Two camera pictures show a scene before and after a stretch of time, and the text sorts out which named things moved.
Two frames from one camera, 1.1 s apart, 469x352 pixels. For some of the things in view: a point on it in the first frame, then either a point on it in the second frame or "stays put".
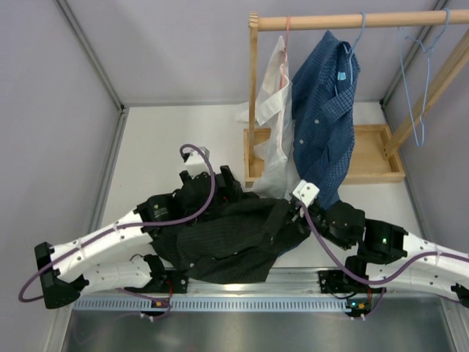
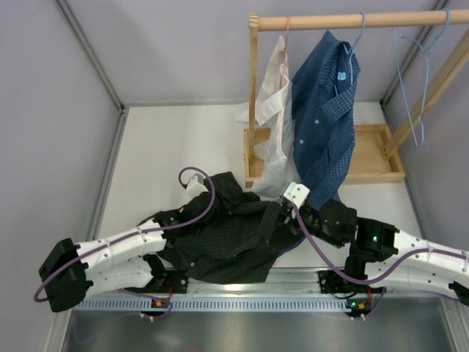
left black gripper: (229, 193) → (213, 221)
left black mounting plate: (168, 281) stays put
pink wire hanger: (288, 24) stays put
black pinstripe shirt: (237, 245) stays put
